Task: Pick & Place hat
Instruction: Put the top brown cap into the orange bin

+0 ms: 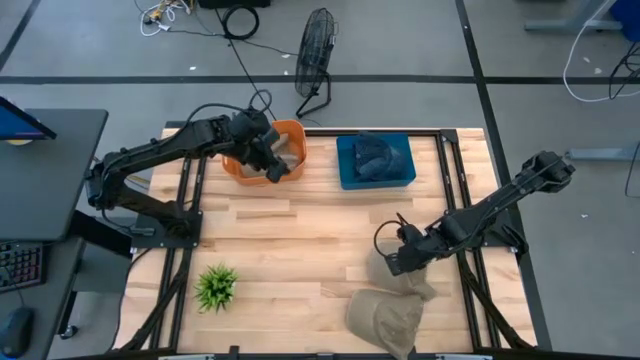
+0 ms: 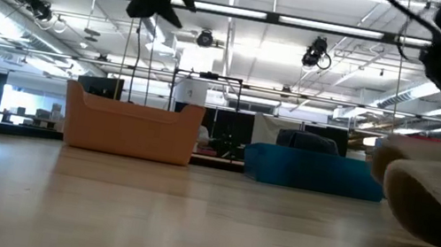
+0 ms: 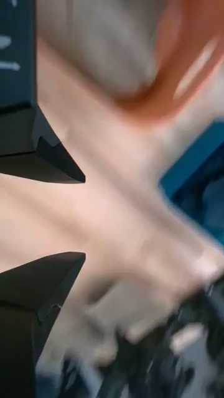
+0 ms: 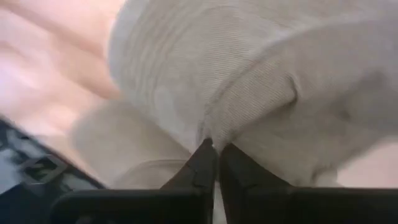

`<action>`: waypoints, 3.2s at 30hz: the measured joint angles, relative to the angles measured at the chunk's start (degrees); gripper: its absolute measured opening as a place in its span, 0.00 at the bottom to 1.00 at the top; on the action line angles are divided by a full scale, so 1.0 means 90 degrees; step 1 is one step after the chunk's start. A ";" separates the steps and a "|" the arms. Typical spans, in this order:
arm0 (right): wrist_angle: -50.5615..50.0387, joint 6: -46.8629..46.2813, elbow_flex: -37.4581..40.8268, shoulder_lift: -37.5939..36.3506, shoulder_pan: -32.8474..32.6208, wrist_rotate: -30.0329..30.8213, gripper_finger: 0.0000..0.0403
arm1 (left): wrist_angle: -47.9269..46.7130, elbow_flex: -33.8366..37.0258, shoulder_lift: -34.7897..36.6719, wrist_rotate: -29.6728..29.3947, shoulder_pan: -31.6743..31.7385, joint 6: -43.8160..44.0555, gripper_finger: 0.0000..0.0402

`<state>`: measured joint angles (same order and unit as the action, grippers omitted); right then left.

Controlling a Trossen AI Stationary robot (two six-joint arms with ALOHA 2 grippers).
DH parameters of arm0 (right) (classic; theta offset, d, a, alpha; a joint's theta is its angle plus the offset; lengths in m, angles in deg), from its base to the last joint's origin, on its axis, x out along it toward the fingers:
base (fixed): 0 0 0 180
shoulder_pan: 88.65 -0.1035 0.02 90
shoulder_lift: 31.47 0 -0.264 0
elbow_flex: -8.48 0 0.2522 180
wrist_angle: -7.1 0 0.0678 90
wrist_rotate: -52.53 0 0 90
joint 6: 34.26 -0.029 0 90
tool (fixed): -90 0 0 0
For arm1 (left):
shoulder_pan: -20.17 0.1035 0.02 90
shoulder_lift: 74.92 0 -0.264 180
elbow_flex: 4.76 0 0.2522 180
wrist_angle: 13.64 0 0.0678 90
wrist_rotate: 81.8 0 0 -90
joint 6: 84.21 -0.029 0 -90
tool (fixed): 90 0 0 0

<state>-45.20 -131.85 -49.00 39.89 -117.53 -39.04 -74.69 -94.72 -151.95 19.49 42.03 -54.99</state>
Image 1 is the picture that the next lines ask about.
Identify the black keyboard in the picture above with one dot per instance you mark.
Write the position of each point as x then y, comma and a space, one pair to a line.
20, 265

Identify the black keyboard desk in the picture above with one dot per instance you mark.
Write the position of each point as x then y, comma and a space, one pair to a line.
57, 280

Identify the black box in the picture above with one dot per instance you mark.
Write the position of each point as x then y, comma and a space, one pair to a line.
232, 3

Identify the grey table leg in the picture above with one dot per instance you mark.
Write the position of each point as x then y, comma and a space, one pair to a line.
565, 25

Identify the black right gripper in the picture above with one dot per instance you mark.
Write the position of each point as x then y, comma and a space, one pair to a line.
417, 245

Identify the blue container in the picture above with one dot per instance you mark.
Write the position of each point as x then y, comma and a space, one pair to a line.
627, 17

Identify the computer monitor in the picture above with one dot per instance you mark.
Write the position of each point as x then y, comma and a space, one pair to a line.
20, 125

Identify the black floor fan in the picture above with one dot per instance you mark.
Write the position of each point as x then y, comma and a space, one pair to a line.
314, 50

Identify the grey floor bar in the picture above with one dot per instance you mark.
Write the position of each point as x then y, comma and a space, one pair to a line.
600, 153

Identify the black computer mouse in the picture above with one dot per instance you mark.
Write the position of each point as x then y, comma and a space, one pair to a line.
16, 330

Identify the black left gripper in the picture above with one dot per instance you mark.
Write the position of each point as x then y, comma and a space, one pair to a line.
252, 137

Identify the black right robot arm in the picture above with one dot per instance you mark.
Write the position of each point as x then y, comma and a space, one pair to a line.
500, 200

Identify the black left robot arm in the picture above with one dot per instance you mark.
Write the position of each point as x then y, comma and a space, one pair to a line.
150, 150

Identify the blue plastic bin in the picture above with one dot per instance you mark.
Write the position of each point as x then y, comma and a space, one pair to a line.
345, 167

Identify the orange plastic bin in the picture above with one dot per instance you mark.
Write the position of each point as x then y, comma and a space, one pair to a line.
235, 172

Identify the small green artificial plant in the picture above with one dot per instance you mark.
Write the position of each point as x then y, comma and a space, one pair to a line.
216, 288

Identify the black aluminium table frame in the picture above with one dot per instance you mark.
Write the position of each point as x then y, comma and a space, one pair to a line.
320, 132

